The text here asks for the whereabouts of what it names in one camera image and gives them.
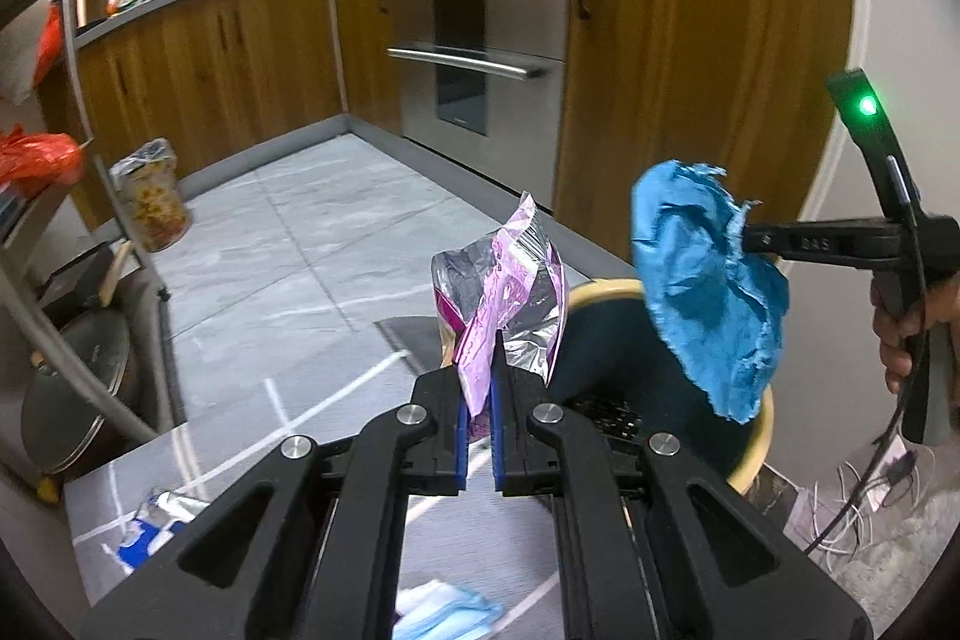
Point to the narrow wooden cabinet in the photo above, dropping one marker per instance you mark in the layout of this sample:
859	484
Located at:
367	40

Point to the yellow-rimmed trash bin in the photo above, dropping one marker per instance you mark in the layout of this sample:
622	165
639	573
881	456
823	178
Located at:
622	355

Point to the beige fluffy rug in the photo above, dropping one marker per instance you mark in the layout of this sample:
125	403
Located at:
892	572

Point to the stainless steel oven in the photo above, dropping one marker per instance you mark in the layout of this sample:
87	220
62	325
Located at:
480	10

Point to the dark grey mat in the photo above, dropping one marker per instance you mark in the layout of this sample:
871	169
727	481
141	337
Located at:
409	344

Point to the grey rug with white lines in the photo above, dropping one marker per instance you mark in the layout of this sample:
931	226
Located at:
352	385

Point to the red plastic bag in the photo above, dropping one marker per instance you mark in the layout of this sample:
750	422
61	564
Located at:
37	156
49	44

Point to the grey pot lid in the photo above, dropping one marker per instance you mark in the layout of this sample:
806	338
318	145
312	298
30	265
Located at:
60	422

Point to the long wooden cabinet run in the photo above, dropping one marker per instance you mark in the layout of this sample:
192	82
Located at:
210	70

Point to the black pot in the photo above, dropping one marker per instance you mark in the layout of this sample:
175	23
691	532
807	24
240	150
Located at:
101	347

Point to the pink foil snack wrapper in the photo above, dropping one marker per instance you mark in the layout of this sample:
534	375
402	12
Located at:
517	280

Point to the metal storage rack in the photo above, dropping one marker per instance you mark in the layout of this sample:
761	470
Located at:
82	100

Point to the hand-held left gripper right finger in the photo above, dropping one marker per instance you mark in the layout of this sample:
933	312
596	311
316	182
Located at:
498	437

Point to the yellow foil snack bag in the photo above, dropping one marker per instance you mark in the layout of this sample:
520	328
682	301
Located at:
154	197

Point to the large wooden cabinet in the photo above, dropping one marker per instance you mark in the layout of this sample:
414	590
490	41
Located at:
697	33

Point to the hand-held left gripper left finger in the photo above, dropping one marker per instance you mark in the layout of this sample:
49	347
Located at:
462	437

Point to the person's right hand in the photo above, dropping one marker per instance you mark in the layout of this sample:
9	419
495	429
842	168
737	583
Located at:
894	347

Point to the blue face mask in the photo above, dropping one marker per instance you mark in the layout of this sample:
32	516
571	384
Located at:
442	614

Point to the blue paper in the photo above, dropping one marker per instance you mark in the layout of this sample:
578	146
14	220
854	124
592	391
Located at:
697	280

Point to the blue and white wrapper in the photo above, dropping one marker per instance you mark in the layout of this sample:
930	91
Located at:
161	527

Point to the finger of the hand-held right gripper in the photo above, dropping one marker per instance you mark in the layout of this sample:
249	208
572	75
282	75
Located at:
825	244

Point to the small yellow object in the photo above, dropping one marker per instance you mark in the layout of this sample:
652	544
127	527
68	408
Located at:
50	490

